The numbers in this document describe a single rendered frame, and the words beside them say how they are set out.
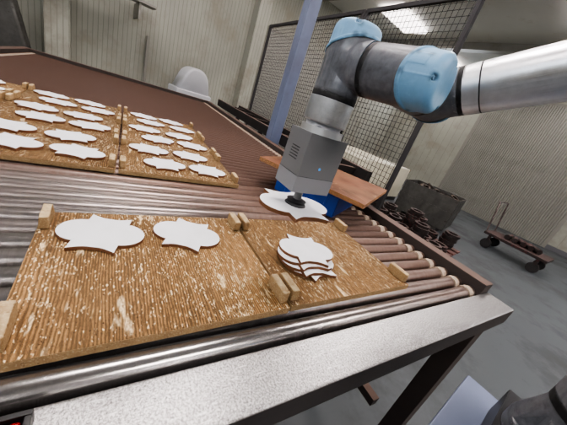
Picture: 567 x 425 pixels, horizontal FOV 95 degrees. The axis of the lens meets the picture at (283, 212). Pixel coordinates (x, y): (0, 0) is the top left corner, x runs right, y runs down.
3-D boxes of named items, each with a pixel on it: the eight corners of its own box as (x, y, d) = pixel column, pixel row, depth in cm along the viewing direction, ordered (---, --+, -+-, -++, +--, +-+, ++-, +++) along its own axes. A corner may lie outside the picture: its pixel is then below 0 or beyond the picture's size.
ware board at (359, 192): (386, 193, 139) (386, 190, 138) (363, 209, 97) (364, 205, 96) (306, 158, 158) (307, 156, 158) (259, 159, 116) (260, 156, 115)
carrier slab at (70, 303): (288, 313, 51) (290, 307, 51) (-22, 378, 28) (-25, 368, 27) (229, 223, 77) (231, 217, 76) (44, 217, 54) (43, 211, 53)
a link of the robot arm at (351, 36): (375, 14, 34) (326, 12, 39) (342, 100, 38) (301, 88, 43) (396, 39, 40) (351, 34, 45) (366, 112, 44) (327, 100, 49)
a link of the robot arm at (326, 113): (303, 90, 44) (337, 104, 49) (294, 117, 46) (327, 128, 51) (329, 97, 39) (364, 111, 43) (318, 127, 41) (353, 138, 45)
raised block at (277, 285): (287, 303, 51) (292, 292, 50) (279, 304, 50) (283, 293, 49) (273, 282, 56) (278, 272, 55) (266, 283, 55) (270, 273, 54)
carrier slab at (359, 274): (406, 288, 74) (409, 284, 74) (289, 312, 52) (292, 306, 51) (332, 226, 100) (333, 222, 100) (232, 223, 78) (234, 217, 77)
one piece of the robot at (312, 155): (327, 113, 52) (299, 187, 58) (290, 99, 47) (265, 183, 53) (361, 124, 44) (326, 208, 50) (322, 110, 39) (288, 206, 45)
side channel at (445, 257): (477, 304, 94) (494, 283, 90) (470, 306, 91) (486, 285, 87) (209, 108, 398) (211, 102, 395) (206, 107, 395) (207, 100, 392)
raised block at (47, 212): (50, 229, 49) (49, 217, 48) (36, 229, 48) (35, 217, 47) (55, 214, 54) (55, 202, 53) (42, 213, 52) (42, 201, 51)
